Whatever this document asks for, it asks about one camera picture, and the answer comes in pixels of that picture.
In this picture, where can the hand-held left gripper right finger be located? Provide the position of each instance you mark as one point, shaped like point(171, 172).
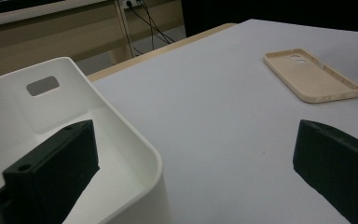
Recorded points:
point(338, 168)

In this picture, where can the white power socket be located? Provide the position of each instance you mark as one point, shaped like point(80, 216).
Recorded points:
point(129, 3)

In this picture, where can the white plastic bin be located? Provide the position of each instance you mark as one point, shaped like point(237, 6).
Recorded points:
point(59, 105)

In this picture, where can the white table cover sheet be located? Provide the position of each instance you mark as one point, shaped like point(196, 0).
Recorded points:
point(214, 124)

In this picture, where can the black curtain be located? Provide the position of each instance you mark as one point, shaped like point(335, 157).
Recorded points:
point(261, 12)

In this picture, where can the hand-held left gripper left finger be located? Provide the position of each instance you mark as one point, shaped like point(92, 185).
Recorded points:
point(52, 168)

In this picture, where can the beige phone case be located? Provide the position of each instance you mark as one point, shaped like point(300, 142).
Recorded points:
point(310, 77)

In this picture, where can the light wooden desk frame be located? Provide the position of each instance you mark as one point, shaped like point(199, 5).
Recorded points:
point(43, 37)

